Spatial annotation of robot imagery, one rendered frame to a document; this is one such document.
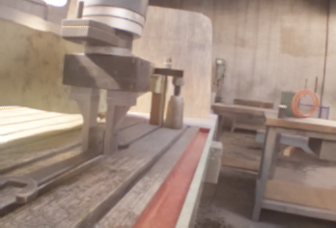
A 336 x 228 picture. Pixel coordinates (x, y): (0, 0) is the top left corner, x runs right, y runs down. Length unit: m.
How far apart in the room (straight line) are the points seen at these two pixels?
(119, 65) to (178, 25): 1.20
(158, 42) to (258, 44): 5.77
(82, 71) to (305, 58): 6.90
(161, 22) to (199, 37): 0.26
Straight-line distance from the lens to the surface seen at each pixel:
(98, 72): 0.35
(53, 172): 0.29
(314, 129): 1.83
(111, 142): 0.36
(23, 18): 0.38
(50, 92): 0.42
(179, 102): 0.91
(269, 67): 6.96
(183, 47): 1.46
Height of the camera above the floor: 1.00
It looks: 4 degrees down
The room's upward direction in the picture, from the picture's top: 6 degrees clockwise
